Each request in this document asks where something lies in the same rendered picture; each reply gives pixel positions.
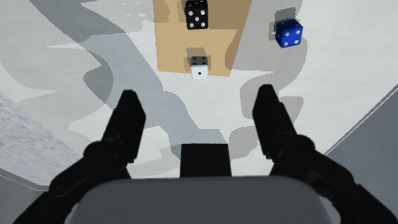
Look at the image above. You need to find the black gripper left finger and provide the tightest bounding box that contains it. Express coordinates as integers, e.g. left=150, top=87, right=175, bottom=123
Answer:
left=13, top=89, right=146, bottom=224

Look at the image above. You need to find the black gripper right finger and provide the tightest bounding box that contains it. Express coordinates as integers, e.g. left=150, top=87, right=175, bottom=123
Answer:
left=252, top=84, right=398, bottom=224

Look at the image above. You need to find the tan flat mat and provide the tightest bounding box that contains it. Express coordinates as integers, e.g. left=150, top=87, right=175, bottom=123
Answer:
left=153, top=0, right=252, bottom=77

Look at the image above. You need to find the blue die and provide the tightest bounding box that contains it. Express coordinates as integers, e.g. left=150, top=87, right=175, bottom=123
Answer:
left=276, top=19, right=303, bottom=48

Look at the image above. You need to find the grey die with black pips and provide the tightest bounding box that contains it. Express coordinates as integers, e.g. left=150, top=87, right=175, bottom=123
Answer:
left=190, top=57, right=208, bottom=80

